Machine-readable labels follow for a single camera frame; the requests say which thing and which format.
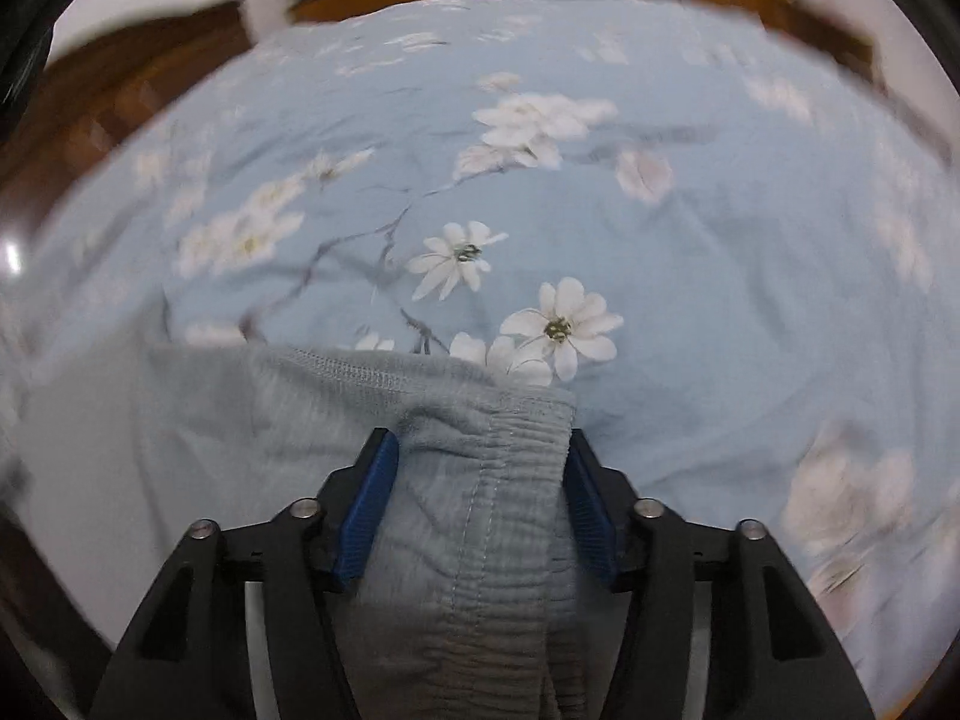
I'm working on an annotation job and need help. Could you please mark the wooden headboard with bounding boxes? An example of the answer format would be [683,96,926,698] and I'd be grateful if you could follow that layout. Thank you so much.
[0,0,256,241]

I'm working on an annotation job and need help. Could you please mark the blue floral bed blanket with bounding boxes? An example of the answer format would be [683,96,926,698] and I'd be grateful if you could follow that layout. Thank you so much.
[0,0,960,720]

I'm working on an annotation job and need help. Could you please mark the grey pants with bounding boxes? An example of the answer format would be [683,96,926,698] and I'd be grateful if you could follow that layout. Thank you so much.
[15,343,601,720]

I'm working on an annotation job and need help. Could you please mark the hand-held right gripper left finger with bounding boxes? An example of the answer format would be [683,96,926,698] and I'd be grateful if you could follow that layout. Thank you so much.
[90,427,402,720]

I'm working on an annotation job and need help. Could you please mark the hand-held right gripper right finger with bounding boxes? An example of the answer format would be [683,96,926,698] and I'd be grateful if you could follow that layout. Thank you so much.
[562,427,877,720]

